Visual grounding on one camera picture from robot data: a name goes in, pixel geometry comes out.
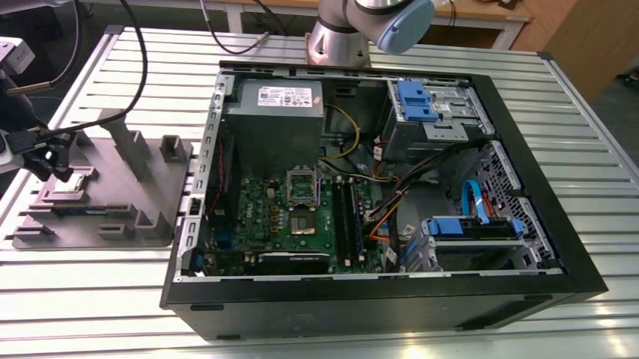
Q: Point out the metal drive cage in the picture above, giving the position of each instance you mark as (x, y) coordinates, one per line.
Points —
(450, 131)

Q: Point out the RAM stick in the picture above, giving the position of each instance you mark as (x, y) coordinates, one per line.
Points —
(80, 210)

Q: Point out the grey camera box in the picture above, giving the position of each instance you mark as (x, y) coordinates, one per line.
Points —
(15, 56)

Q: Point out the silver CPU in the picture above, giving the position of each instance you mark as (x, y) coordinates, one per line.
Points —
(76, 187)

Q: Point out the metal disk bay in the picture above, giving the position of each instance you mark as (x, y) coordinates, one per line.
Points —
(536, 256)

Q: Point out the hard disk in blue carrier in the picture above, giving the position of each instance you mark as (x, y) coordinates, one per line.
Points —
(444, 227)

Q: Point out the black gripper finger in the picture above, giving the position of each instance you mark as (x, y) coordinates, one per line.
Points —
(40, 164)
(64, 157)

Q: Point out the grey power supply unit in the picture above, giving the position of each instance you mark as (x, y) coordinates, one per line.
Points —
(279, 142)

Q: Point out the green motherboard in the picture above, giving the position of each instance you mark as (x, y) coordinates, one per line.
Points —
(259, 209)

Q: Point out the wooden cabinet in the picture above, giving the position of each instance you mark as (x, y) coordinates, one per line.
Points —
(588, 37)

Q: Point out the small blue case clip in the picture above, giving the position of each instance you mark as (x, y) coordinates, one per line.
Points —
(324, 151)

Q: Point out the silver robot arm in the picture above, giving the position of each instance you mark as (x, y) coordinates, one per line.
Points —
(339, 41)

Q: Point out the CPU socket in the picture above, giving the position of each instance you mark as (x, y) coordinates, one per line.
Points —
(303, 222)

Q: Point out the grey parts rack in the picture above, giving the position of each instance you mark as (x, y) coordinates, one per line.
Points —
(124, 194)

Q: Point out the metal locking lever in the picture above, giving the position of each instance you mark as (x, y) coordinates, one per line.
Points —
(317, 188)

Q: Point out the black graphics card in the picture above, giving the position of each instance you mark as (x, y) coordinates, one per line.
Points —
(295, 261)

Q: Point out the blue board connector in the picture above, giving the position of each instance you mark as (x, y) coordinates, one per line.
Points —
(225, 239)

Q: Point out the wooden desk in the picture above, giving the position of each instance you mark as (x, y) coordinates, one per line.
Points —
(479, 16)

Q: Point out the black PC case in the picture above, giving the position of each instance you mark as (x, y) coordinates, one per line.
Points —
(349, 310)

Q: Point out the black RAM slot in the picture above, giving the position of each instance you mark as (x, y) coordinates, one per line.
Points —
(359, 220)
(353, 220)

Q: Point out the blue drive bay latch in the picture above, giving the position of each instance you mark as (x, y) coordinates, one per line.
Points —
(413, 101)

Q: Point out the black table corner cap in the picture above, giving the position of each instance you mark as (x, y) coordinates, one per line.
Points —
(113, 29)
(544, 56)

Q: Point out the blue expansion card latch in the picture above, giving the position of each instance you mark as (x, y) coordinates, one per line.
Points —
(197, 261)

